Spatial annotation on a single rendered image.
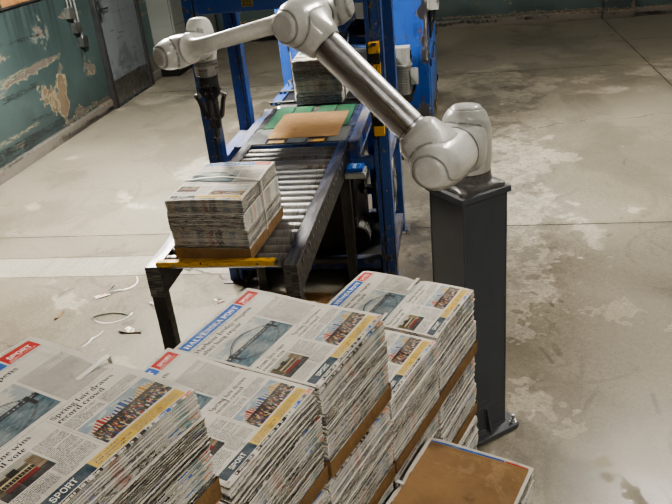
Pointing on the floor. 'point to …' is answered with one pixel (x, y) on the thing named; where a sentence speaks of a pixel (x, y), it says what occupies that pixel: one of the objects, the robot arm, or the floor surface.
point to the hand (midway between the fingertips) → (216, 127)
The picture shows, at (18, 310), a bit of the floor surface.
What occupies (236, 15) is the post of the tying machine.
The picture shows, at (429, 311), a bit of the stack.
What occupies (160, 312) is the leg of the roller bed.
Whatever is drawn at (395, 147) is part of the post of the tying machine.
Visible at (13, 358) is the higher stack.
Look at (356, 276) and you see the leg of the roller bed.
